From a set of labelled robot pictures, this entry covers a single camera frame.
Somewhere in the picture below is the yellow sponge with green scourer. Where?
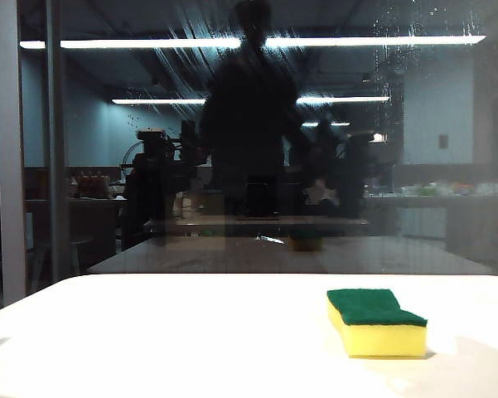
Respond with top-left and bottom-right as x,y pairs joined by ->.
326,288 -> 428,359

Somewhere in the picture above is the large dark glass pane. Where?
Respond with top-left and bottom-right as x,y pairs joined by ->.
18,0 -> 498,278

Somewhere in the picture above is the grey vertical metal pole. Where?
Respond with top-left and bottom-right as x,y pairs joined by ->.
44,0 -> 70,283

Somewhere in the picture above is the white vertical window frame post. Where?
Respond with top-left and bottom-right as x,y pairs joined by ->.
0,0 -> 27,307

